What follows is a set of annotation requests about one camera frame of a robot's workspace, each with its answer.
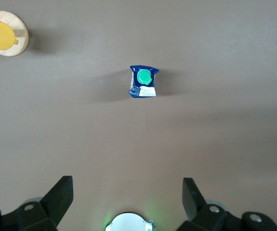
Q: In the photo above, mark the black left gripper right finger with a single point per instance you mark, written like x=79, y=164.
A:
x=196, y=207

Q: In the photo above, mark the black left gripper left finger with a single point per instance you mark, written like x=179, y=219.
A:
x=54, y=202

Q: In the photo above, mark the blue milk carton green cap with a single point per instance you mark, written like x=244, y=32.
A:
x=143, y=77

